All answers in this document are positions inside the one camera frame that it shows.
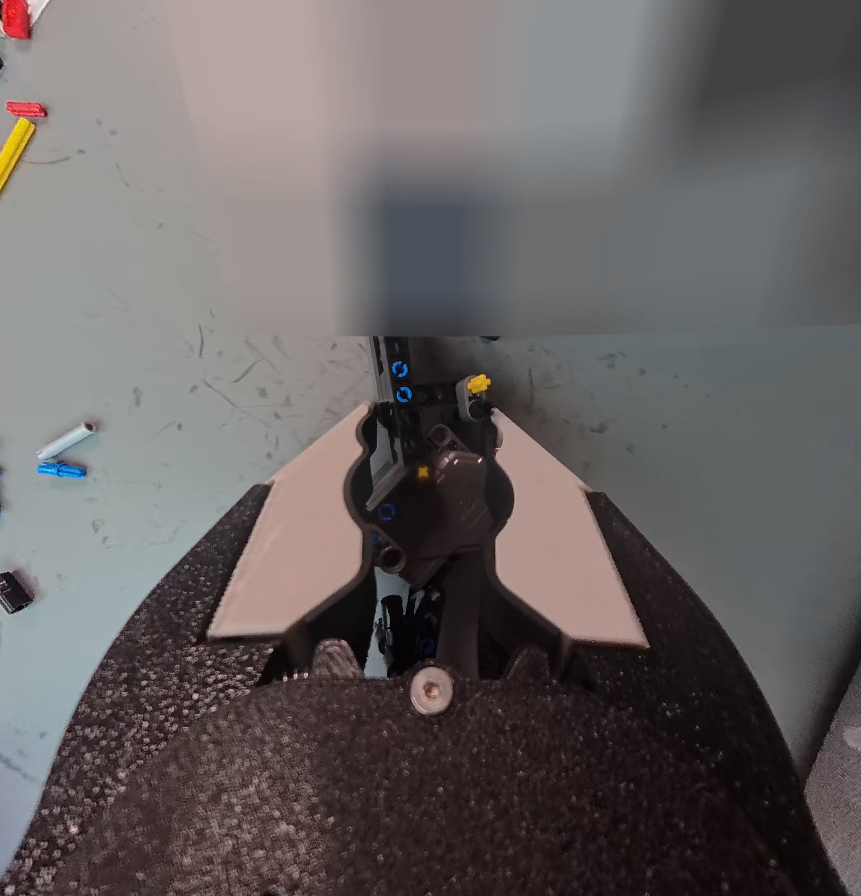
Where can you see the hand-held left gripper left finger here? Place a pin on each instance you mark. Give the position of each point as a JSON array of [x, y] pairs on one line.
[[290, 546]]

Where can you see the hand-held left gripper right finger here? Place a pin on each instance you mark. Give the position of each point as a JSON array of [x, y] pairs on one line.
[[563, 560]]

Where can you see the black grey toy brick assembly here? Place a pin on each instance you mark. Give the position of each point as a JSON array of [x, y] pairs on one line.
[[451, 504]]

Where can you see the grey desk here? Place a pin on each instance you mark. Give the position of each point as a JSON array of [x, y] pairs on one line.
[[122, 315]]

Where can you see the blue toy brick pin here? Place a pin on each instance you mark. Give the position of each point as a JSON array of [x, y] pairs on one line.
[[61, 470]]

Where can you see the light grey toy brick pin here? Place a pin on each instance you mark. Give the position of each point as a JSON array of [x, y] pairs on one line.
[[66, 441]]

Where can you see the black toy brick connector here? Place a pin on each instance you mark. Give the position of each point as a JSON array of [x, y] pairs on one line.
[[10, 592]]

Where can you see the yellow technic axle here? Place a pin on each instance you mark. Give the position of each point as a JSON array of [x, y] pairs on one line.
[[10, 157]]

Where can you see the small red technic pin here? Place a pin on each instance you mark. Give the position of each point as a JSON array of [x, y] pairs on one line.
[[25, 109]]

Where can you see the red toy brick piece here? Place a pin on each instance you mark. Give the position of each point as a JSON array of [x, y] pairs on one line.
[[16, 17]]

